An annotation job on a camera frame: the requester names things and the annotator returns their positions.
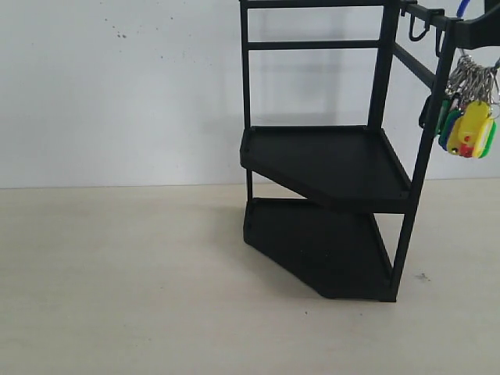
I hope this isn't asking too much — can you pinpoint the key ring with coloured tags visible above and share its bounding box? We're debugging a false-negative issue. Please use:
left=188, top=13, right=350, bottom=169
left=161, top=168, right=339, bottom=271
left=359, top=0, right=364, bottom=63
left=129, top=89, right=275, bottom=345
left=445, top=0, right=500, bottom=114

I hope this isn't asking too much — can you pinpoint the yellow key tag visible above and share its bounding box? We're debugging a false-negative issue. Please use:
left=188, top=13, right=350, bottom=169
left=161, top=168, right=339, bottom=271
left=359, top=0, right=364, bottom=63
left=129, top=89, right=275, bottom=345
left=458, top=101, right=493, bottom=148

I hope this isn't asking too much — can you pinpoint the black two-tier corner shelf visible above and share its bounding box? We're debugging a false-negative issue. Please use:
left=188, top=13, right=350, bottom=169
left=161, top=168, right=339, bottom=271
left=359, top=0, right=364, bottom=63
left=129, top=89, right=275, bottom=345
left=238, top=0, right=464, bottom=304

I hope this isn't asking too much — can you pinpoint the black key tag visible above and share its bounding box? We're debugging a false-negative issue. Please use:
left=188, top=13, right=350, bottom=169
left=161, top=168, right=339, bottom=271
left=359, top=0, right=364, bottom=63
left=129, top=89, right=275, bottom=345
left=418, top=95, right=431, bottom=129

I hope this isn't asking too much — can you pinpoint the blue key tag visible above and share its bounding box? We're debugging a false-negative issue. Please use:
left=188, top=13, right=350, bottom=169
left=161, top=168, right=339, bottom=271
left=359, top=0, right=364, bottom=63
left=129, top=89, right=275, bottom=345
left=440, top=117, right=461, bottom=155

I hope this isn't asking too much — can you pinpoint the red block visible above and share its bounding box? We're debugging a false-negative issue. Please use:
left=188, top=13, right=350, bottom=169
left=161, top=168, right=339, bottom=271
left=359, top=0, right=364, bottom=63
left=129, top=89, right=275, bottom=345
left=459, top=144, right=473, bottom=158

